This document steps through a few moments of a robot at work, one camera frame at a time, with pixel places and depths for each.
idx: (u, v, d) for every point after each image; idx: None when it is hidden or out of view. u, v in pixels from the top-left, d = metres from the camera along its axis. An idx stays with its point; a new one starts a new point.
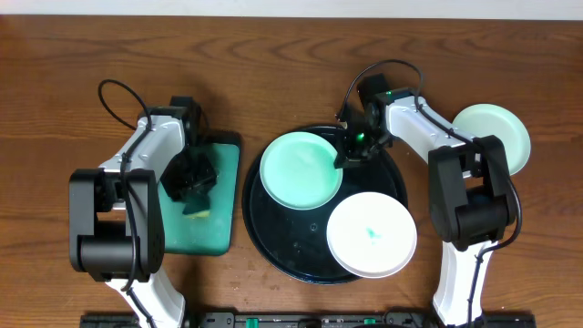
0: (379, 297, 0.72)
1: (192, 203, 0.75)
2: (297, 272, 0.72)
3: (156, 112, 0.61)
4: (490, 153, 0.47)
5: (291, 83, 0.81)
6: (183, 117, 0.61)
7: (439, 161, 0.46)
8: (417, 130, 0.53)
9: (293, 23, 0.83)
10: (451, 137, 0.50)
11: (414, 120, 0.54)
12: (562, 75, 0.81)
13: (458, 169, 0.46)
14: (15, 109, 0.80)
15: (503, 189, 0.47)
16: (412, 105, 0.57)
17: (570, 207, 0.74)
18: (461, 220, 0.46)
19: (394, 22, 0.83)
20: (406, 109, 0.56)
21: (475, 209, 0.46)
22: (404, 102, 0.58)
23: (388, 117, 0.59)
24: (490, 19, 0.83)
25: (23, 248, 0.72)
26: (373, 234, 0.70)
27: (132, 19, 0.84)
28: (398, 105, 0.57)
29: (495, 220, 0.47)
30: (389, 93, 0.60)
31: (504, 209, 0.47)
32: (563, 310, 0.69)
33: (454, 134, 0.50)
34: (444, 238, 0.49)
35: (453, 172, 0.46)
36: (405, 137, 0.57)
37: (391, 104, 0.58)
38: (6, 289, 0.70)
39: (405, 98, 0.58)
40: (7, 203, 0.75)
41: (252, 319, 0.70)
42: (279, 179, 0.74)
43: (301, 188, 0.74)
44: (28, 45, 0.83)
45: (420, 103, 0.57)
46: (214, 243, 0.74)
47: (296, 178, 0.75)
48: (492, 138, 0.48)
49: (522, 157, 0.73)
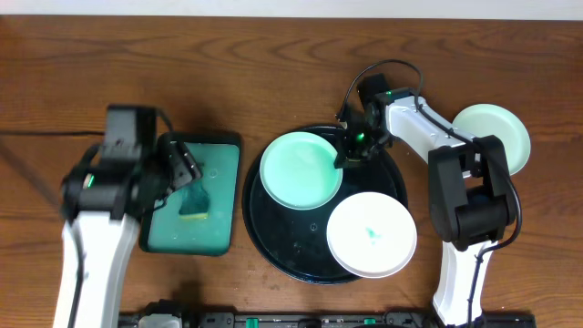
0: (379, 297, 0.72)
1: (192, 204, 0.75)
2: (296, 272, 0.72)
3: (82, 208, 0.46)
4: (490, 153, 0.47)
5: (291, 83, 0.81)
6: (120, 210, 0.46)
7: (439, 161, 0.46)
8: (417, 130, 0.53)
9: (293, 23, 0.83)
10: (450, 137, 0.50)
11: (414, 120, 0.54)
12: (562, 75, 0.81)
13: (458, 168, 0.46)
14: (15, 109, 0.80)
15: (503, 189, 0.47)
16: (412, 105, 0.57)
17: (570, 207, 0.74)
18: (461, 221, 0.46)
19: (394, 23, 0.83)
20: (406, 109, 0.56)
21: (475, 209, 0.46)
22: (404, 102, 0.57)
23: (388, 117, 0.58)
24: (490, 19, 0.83)
25: (24, 247, 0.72)
26: (373, 234, 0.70)
27: (133, 19, 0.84)
28: (399, 106, 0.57)
29: (494, 220, 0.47)
30: (389, 93, 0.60)
31: (504, 209, 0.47)
32: (563, 310, 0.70)
33: (454, 133, 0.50)
34: (444, 238, 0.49)
35: (454, 172, 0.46)
36: (404, 138, 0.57)
37: (391, 105, 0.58)
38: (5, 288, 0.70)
39: (405, 98, 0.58)
40: (6, 202, 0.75)
41: (252, 319, 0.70)
42: (279, 179, 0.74)
43: (300, 188, 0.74)
44: (27, 44, 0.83)
45: (420, 103, 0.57)
46: (213, 242, 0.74)
47: (295, 179, 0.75)
48: (492, 138, 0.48)
49: (521, 158, 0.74)
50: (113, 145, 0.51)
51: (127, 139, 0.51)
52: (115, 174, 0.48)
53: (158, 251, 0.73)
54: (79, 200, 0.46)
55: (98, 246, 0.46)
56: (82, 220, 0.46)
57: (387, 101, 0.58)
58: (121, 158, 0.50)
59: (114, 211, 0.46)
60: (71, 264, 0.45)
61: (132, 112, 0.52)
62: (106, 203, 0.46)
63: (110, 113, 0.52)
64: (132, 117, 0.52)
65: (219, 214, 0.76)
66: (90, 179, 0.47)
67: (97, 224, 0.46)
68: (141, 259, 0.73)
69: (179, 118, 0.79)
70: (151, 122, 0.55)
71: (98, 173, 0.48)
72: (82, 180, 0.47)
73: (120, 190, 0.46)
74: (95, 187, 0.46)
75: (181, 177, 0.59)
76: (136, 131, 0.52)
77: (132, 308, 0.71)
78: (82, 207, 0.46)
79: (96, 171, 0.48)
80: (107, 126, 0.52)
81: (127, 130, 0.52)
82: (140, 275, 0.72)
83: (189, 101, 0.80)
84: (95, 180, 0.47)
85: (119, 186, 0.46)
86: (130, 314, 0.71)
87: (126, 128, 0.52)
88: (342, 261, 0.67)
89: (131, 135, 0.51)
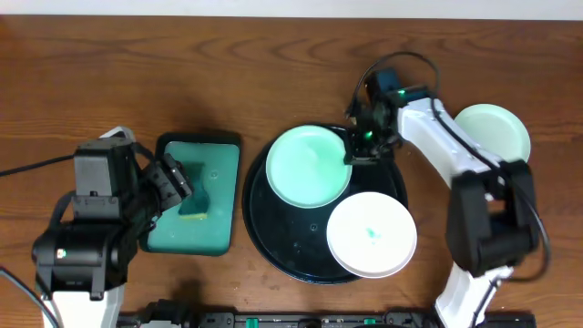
0: (379, 297, 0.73)
1: (191, 205, 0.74)
2: (297, 272, 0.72)
3: (62, 276, 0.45)
4: (516, 182, 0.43)
5: (291, 83, 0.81)
6: (100, 281, 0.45)
7: (463, 190, 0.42)
8: (436, 144, 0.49)
9: (294, 22, 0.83)
10: (474, 157, 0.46)
11: (432, 131, 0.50)
12: (563, 75, 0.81)
13: (482, 198, 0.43)
14: (14, 109, 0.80)
15: (527, 218, 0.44)
16: (428, 110, 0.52)
17: (570, 207, 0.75)
18: (483, 252, 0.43)
19: (394, 22, 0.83)
20: (423, 117, 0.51)
21: (496, 238, 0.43)
22: (421, 107, 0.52)
23: (400, 123, 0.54)
24: (491, 19, 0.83)
25: (25, 248, 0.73)
26: (373, 234, 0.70)
27: (132, 18, 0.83)
28: (414, 109, 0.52)
29: (516, 248, 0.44)
30: (402, 93, 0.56)
31: (526, 239, 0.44)
32: (563, 310, 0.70)
33: (477, 154, 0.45)
34: (461, 262, 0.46)
35: (476, 202, 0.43)
36: (420, 146, 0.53)
37: (404, 107, 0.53)
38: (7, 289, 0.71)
39: (421, 102, 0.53)
40: (8, 202, 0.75)
41: (252, 318, 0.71)
42: (281, 174, 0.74)
43: (299, 182, 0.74)
44: (26, 44, 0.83)
45: (437, 108, 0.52)
46: (211, 243, 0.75)
47: (295, 173, 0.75)
48: (520, 164, 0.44)
49: (522, 147, 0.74)
50: (86, 198, 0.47)
51: (101, 190, 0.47)
52: (92, 240, 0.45)
53: (156, 249, 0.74)
54: (55, 271, 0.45)
55: (84, 319, 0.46)
56: (58, 295, 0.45)
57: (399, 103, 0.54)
58: (98, 213, 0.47)
59: (95, 283, 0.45)
60: None
61: (103, 158, 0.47)
62: (86, 272, 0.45)
63: (76, 160, 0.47)
64: (103, 163, 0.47)
65: (219, 214, 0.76)
66: (63, 250, 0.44)
67: (76, 302, 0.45)
68: (142, 259, 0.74)
69: (179, 118, 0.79)
70: (125, 156, 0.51)
71: (72, 243, 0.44)
72: (55, 251, 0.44)
73: (98, 261, 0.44)
74: (69, 258, 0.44)
75: (171, 197, 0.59)
76: (110, 180, 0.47)
77: (133, 309, 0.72)
78: (60, 274, 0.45)
79: (69, 238, 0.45)
80: (76, 175, 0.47)
81: (101, 180, 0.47)
82: (141, 275, 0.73)
83: (190, 101, 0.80)
84: (68, 251, 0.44)
85: (97, 256, 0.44)
86: (132, 313, 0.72)
87: (99, 178, 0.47)
88: (342, 261, 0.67)
89: (106, 187, 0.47)
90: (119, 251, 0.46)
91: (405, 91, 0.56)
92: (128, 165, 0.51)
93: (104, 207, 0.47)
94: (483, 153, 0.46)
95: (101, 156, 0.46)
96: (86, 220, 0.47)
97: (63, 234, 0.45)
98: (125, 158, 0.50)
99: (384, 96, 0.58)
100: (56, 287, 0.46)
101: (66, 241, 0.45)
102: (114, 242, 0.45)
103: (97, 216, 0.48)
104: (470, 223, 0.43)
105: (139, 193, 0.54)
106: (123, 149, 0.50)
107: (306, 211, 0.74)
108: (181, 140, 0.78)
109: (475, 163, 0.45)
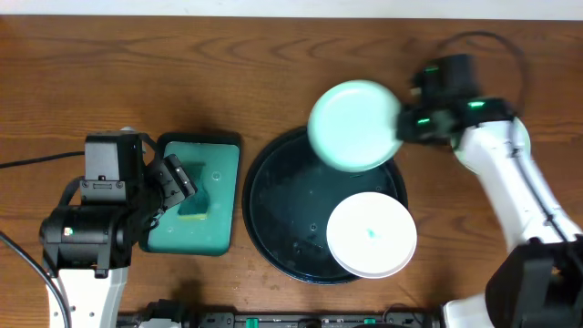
0: (379, 297, 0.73)
1: (190, 206, 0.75)
2: (297, 272, 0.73)
3: (68, 251, 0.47)
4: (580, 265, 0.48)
5: (291, 84, 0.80)
6: (104, 256, 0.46)
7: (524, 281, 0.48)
8: (518, 190, 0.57)
9: (293, 23, 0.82)
10: (547, 222, 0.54)
11: (506, 170, 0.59)
12: (563, 76, 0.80)
13: (542, 286, 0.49)
14: (15, 109, 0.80)
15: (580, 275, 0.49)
16: (505, 142, 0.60)
17: (569, 207, 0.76)
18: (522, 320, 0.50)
19: (395, 22, 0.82)
20: (496, 148, 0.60)
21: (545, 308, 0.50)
22: (495, 136, 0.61)
23: (482, 142, 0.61)
24: (493, 19, 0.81)
25: (27, 248, 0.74)
26: (373, 234, 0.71)
27: (131, 18, 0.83)
28: (502, 147, 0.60)
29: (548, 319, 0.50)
30: (476, 106, 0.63)
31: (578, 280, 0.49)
32: None
33: (551, 220, 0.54)
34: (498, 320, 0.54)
35: (533, 286, 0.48)
36: (485, 176, 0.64)
37: (478, 128, 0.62)
38: (14, 287, 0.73)
39: (497, 125, 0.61)
40: (7, 202, 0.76)
41: (252, 319, 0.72)
42: (320, 102, 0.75)
43: (324, 130, 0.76)
44: (26, 44, 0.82)
45: (516, 148, 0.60)
46: (210, 243, 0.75)
47: (342, 118, 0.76)
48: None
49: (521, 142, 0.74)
50: (94, 182, 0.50)
51: (110, 176, 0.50)
52: (97, 220, 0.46)
53: (156, 245, 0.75)
54: (62, 249, 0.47)
55: (87, 296, 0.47)
56: (64, 273, 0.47)
57: (475, 118, 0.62)
58: (104, 197, 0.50)
59: (100, 261, 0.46)
60: (62, 312, 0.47)
61: (113, 144, 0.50)
62: (91, 250, 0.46)
63: (88, 146, 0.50)
64: (111, 149, 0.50)
65: (219, 211, 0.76)
66: (70, 229, 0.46)
67: (82, 277, 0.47)
68: (143, 258, 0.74)
69: (179, 118, 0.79)
70: (132, 145, 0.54)
71: (81, 221, 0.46)
72: (62, 230, 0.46)
73: (105, 240, 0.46)
74: (76, 236, 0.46)
75: (175, 195, 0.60)
76: (117, 165, 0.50)
77: (130, 309, 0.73)
78: (63, 248, 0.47)
79: (76, 217, 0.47)
80: (86, 157, 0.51)
81: (109, 166, 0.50)
82: (141, 275, 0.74)
83: (190, 102, 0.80)
84: (76, 230, 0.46)
85: (104, 235, 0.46)
86: (132, 313, 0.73)
87: (109, 162, 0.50)
88: (343, 251, 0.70)
89: (113, 171, 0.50)
90: (125, 233, 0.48)
91: (484, 102, 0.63)
92: (136, 156, 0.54)
93: (110, 190, 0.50)
94: (557, 220, 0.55)
95: (110, 142, 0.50)
96: (93, 204, 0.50)
97: (70, 214, 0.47)
98: (132, 148, 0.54)
99: (455, 104, 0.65)
100: (62, 265, 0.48)
101: (74, 220, 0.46)
102: (119, 223, 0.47)
103: (104, 200, 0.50)
104: (526, 292, 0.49)
105: (145, 189, 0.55)
106: (131, 139, 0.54)
107: (306, 211, 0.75)
108: (181, 140, 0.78)
109: (543, 229, 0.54)
